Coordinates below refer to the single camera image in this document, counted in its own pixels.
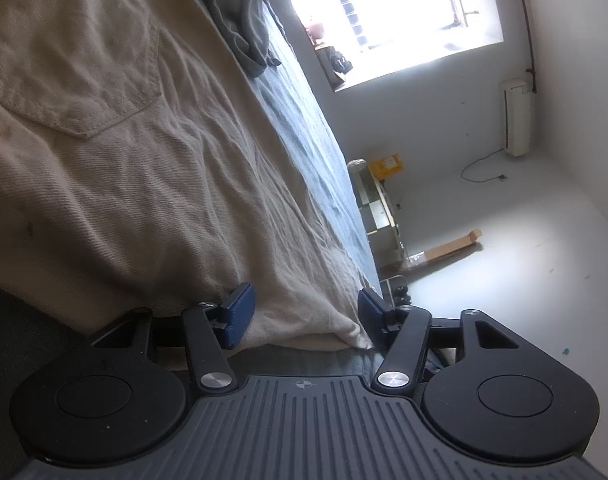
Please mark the orange flower pot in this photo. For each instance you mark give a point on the orange flower pot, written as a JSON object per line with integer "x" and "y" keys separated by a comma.
{"x": 316, "y": 34}

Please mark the grey garment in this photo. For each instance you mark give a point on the grey garment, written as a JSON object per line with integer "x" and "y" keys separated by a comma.
{"x": 244, "y": 10}

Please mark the air conditioner pipe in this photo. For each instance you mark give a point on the air conditioner pipe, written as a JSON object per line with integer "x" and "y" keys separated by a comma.
{"x": 529, "y": 25}

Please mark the clear plastic bag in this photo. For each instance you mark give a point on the clear plastic bag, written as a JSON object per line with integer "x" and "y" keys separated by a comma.
{"x": 415, "y": 261}

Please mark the white air conditioner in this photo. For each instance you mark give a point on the white air conditioner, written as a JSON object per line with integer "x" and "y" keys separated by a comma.
{"x": 516, "y": 117}

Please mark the bright window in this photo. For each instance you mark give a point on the bright window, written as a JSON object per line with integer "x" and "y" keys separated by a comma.
{"x": 394, "y": 5}

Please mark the yellow box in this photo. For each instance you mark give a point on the yellow box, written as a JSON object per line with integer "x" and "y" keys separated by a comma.
{"x": 386, "y": 167}

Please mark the metal shoe rack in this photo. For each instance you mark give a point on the metal shoe rack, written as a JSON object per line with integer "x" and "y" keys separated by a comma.
{"x": 396, "y": 290}

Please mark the cardboard box with shoes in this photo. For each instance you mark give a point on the cardboard box with shoes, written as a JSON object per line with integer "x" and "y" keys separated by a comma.
{"x": 336, "y": 65}

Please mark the beige pants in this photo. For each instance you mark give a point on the beige pants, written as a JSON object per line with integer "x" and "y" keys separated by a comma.
{"x": 133, "y": 160}

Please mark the light wooden desk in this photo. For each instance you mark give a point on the light wooden desk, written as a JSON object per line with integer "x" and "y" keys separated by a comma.
{"x": 381, "y": 225}

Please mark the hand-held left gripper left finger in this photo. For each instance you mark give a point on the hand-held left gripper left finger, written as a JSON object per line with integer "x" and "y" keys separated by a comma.
{"x": 238, "y": 315}

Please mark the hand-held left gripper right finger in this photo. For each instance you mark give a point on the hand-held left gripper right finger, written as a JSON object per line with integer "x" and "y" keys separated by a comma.
{"x": 371, "y": 315}

